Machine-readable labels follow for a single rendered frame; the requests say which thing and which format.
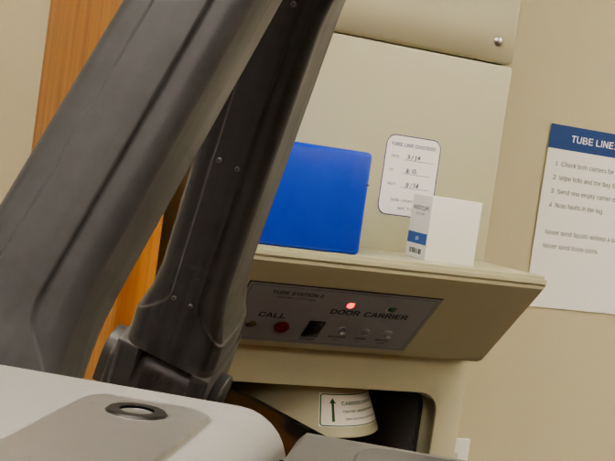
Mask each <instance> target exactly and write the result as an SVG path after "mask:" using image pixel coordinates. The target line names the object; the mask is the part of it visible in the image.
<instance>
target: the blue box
mask: <svg viewBox="0 0 615 461"><path fill-rule="evenodd" d="M371 163H372V155H371V154H370V153H366V152H361V151H354V150H348V149H342V148H336V147H330V146H324V145H313V144H307V143H300V142H294V145H293V148H292V151H291V153H290V156H289V158H288V161H287V164H286V168H285V171H284V174H283V176H282V179H281V181H280V184H279V187H278V190H277V192H276V195H275V199H274V202H273V205H272V208H271V209H270V212H269V215H268V218H267V221H266V224H265V225H264V230H263V233H262V236H261V238H260V241H259V243H258V244H264V245H272V246H280V247H288V248H297V249H305V250H313V251H322V252H337V253H346V254H357V253H358V251H359V245H360V239H361V227H362V221H363V214H364V208H365V201H366V195H367V188H368V186H369V185H368V182H369V176H370V170H371Z"/></svg>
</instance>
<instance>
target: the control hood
mask: <svg viewBox="0 0 615 461"><path fill-rule="evenodd" d="M251 280H253V281H263V282H272V283H281V284H300V285H309V286H318V287H328V288H337V289H347V290H356V291H365V292H375V293H384V294H394V295H411V296H421V297H430V298H440V299H444V300H443V301H442V302H441V304H440V305H439V306H438V307H437V309H436V310H435V312H434V313H433V314H432V315H431V317H430V318H429V319H428V320H427V321H426V322H425V324H424V325H423V326H422V327H421V329H420V330H419V331H418V333H417V334H416V335H415V337H414V338H413V339H412V340H411V342H410V343H409V344H408V346H407V347H406V348H405V350H404V351H398V350H386V349H374V348H351V347H338V346H326V345H314V344H302V343H289V342H277V341H265V340H253V339H240V342H239V344H244V345H257V346H269V347H282V348H306V349H319V350H331V351H344V352H356V353H369V354H382V355H394V356H407V357H419V358H431V359H455V360H468V361H479V360H482V359H483V358H484V357H485V356H486V355H487V354H488V352H489V351H490V350H491V349H492V348H493V347H494V345H495V344H496V343H497V342H498V341H499V340H500V339H501V337H502V336H503V335H504V334H505V333H506V332H507V330H508V329H509V328H510V327H511V326H512V325H513V323H514V322H515V321H516V320H517V319H518V318H519V317H520V315H521V314H522V313H523V312H524V311H525V310H526V308H527V307H528V306H529V305H530V304H531V303H532V302H533V301H534V300H535V298H536V297H537V296H539V294H540V293H541V292H542V291H543V290H544V288H545V287H546V281H547V280H545V277H544V276H541V275H537V274H533V273H526V272H522V271H518V270H514V269H511V268H507V267H503V266H500V265H496V264H491V263H485V262H478V261H474V263H473V266H467V265H459V264H451V263H437V262H430V261H424V260H420V259H417V258H415V257H412V256H409V255H405V252H390V251H383V250H375V249H366V248H359V251H358V253H357V254H346V253H337V252H322V251H313V250H305V249H297V248H288V247H280V246H272V245H264V244H258V246H257V249H256V252H255V255H254V259H253V263H252V267H251V271H250V274H249V280H248V284H249V282H250V281H251Z"/></svg>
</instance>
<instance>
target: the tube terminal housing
mask: <svg viewBox="0 0 615 461"><path fill-rule="evenodd" d="M511 74H512V69H511V68H509V67H504V66H500V65H495V64H490V63H486V62H481V61H477V60H472V59H463V58H458V57H453V56H449V55H444V54H439V53H435V52H430V51H425V50H421V49H416V48H408V47H403V46H398V45H393V44H388V43H383V42H379V41H374V40H369V39H365V38H357V37H352V36H347V35H342V34H338V33H333V35H332V38H331V40H330V43H329V47H328V50H327V53H326V55H325V58H324V60H323V63H322V66H321V68H320V71H319V74H318V78H317V81H316V83H315V86H314V89H313V92H312V94H311V96H310V99H309V102H308V105H307V109H306V111H305V114H304V117H303V120H302V123H301V125H300V127H299V130H298V133H297V138H296V140H295V142H300V143H307V144H313V145H324V146H330V147H336V148H342V149H348V150H354V151H361V152H366V153H370V154H371V155H372V163H371V170H370V176H369V182H368V185H369V186H368V188H367V195H366V201H365V208H364V214H363V221H362V227H361V239H360V245H359V248H366V249H375V250H383V251H390V252H405V249H406V243H407V237H408V231H409V224H410V218H407V217H399V216H392V215H384V214H378V213H376V210H377V203H378V197H379V190H380V184H381V177H382V172H383V160H384V153H385V147H386V140H387V134H388V133H393V134H404V135H410V136H415V137H421V138H426V139H432V140H438V141H443V142H442V148H441V155H440V161H439V167H438V173H437V185H436V191H435V196H436V197H442V198H455V199H462V200H467V201H473V202H479V203H482V208H481V214H480V226H479V232H478V239H477V244H476V251H475V257H474V261H478V262H483V256H484V251H485V244H486V239H487V232H488V226H489V220H490V214H491V203H492V196H493V190H494V184H495V178H496V172H497V165H498V159H499V153H500V147H501V140H502V129H503V124H504V117H505V111H506V105H507V99H508V92H509V87H510V80H511ZM191 166H192V163H191V165H190V167H189V169H188V171H187V173H186V175H185V176H184V177H183V179H182V181H181V183H180V185H179V186H178V189H177V191H176V193H175V194H174V196H173V198H172V199H171V201H170V202H169V204H168V206H167V209H166V210H165V212H164V218H163V224H162V231H161V238H160V244H159V251H158V258H157V265H156V275H157V273H158V271H159V268H160V266H161V264H162V262H163V259H164V257H165V254H166V251H167V246H168V243H169V239H170V236H171V233H172V230H173V227H174V224H175V220H176V217H177V215H178V209H179V205H180V202H181V200H182V196H183V193H184V190H185V186H186V184H187V181H188V177H189V172H190V169H191ZM468 362H469V361H468V360H455V359H431V358H419V357H407V356H394V355H382V354H369V353H356V352H344V351H331V350H319V349H306V348H282V347H269V346H257V345H244V344H238V347H237V349H236V352H235V354H234V357H233V360H232V364H231V366H230V369H229V371H228V374H229V375H231V376H232V378H233V381H242V382H257V383H273V384H288V385H304V386H319V387H335V388H350V389H365V390H381V391H411V392H418V393H420V394H421V396H422V400H423V409H422V415H421V421H420V427H419V434H418V440H417V446H416V452H419V453H424V454H430V455H435V456H444V457H450V458H454V454H455V447H456V442H457V435H458V428H459V417H460V411H461V405H462V399H463V392H464V387H465V380H466V375H467V368H468Z"/></svg>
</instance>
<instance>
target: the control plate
mask: <svg viewBox="0 0 615 461"><path fill-rule="evenodd" d="M443 300H444V299H440V298H430V297H421V296H411V295H394V294H384V293H375V292H365V291H356V290H347V289H337V288H328V287H318V286H309V285H300V284H281V283H272V282H263V281H253V280H251V281H250V282H249V284H248V285H247V292H246V302H245V304H246V310H247V312H246V317H245V319H244V322H243V326H242V329H241V332H240V334H239V335H241V339H253V340H265V341H277V342H289V343H302V344H314V345H326V346H338V347H351V348H374V349H386V350H398V351H404V350H405V348H406V347H407V346H408V344H409V343H410V342H411V340H412V339H413V338H414V337H415V335H416V334H417V333H418V331H419V330H420V329H421V327H422V326H423V325H424V324H425V322H426V321H427V320H428V319H429V318H430V317H431V315H432V314H433V313H434V312H435V310H436V309H437V307H438V306H439V305H440V304H441V302H442V301H443ZM349 302H354V303H356V306H355V307H354V308H352V309H347V308H345V305H346V304H347V303H349ZM389 306H396V307H397V310H396V311H394V312H393V313H387V312H386V308H387V307H389ZM250 320H254V321H256V326H254V327H246V326H245V323H246V322H247V321H250ZM310 321H321V322H326V324H325V326H324V327H323V328H322V329H321V331H320V332H319V334H318V336H317V337H316V338H313V337H302V336H301V334H302V333H303V331H304V330H305V328H306V327H307V325H308V323H309V322H310ZM279 322H287V323H288V324H289V329H288V330H287V331H286V332H283V333H278V332H275V329H274V326H275V324H277V323H279ZM339 327H346V328H347V330H346V331H345V334H344V335H341V334H340V333H339V332H337V330H338V328H339ZM366 328H367V329H369V330H370V332H369V333H368V336H367V337H364V336H363V335H362V334H360V332H361V331H362V330H363V329H366ZM389 330H390V331H391V332H393V334H392V335H391V337H390V338H386V337H384V336H383V333H384V332H385V331H389Z"/></svg>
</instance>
